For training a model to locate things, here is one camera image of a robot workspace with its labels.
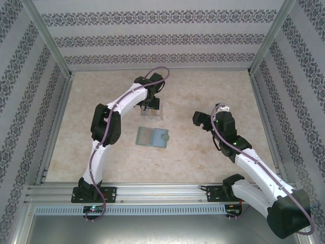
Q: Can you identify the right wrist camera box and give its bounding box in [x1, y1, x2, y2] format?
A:
[215, 102, 232, 113]

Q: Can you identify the aluminium side rail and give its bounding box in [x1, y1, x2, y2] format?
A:
[250, 72, 289, 184]
[35, 72, 76, 185]

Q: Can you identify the grey metal panel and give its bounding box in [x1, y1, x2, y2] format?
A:
[24, 215, 314, 244]

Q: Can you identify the aluminium mounting rail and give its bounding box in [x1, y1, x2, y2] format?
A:
[25, 184, 298, 204]

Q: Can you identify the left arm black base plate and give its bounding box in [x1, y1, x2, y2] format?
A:
[71, 187, 117, 203]

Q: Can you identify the green card holder wallet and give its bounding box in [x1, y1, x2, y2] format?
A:
[136, 126, 170, 149]

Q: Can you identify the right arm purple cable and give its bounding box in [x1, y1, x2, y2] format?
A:
[210, 104, 315, 236]

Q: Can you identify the clear acrylic card stand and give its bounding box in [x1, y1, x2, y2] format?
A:
[139, 101, 164, 120]

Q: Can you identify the aluminium frame post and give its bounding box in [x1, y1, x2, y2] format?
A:
[19, 0, 76, 78]
[247, 0, 298, 77]

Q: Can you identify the grey slotted cable duct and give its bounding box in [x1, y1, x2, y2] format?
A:
[34, 204, 226, 216]

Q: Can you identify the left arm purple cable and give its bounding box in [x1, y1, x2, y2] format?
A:
[85, 66, 171, 222]

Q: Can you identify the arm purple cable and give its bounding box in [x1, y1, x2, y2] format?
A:
[85, 66, 171, 222]
[210, 104, 315, 236]

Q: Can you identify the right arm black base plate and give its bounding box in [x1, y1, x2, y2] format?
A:
[206, 185, 244, 203]

